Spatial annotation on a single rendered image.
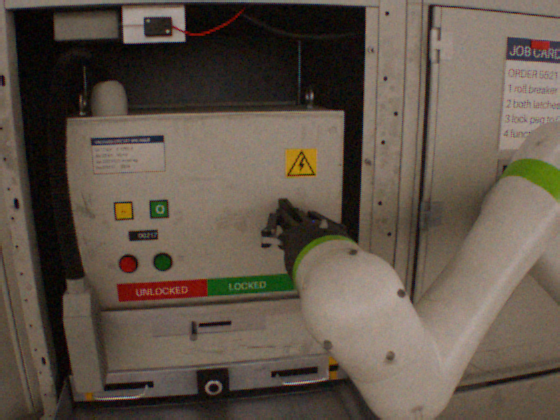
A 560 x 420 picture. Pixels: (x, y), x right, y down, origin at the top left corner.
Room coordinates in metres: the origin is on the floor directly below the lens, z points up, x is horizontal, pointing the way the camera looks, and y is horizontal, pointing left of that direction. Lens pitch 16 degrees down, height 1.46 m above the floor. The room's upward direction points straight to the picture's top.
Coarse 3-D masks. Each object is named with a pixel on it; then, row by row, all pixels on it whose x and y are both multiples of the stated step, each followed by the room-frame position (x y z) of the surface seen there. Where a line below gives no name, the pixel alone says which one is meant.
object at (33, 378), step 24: (0, 192) 0.74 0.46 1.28; (0, 216) 0.73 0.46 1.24; (0, 288) 0.74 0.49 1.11; (0, 312) 0.73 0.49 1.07; (0, 336) 0.72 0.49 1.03; (24, 336) 0.74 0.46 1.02; (0, 360) 0.71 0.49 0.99; (24, 360) 0.73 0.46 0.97; (0, 384) 0.70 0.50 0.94; (0, 408) 0.68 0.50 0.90; (24, 408) 0.73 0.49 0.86
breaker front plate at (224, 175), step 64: (128, 128) 0.80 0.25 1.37; (192, 128) 0.82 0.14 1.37; (256, 128) 0.84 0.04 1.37; (320, 128) 0.86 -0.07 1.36; (128, 192) 0.80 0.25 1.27; (192, 192) 0.82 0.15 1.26; (256, 192) 0.84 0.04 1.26; (320, 192) 0.86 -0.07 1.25; (192, 256) 0.82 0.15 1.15; (256, 256) 0.84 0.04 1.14; (256, 320) 0.83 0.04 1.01
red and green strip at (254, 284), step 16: (128, 288) 0.79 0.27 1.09; (144, 288) 0.80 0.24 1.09; (160, 288) 0.81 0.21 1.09; (176, 288) 0.81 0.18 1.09; (192, 288) 0.82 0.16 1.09; (208, 288) 0.82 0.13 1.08; (224, 288) 0.83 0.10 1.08; (240, 288) 0.83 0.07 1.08; (256, 288) 0.84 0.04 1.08; (272, 288) 0.84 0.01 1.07; (288, 288) 0.85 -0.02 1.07
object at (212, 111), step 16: (128, 112) 0.92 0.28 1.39; (144, 112) 0.91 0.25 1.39; (160, 112) 0.90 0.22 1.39; (176, 112) 0.89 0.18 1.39; (192, 112) 0.89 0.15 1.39; (208, 112) 0.89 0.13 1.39; (224, 112) 0.83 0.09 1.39; (240, 112) 0.83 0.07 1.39; (256, 112) 0.84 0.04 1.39; (272, 112) 0.84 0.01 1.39; (288, 112) 0.85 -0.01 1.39; (304, 112) 0.85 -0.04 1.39; (320, 112) 0.86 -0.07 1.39; (336, 112) 0.86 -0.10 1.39
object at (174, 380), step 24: (264, 360) 0.83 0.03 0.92; (288, 360) 0.84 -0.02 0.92; (312, 360) 0.84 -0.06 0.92; (72, 384) 0.76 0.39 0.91; (120, 384) 0.78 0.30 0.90; (144, 384) 0.79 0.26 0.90; (168, 384) 0.79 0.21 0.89; (192, 384) 0.80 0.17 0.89; (240, 384) 0.82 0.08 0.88; (264, 384) 0.83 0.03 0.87
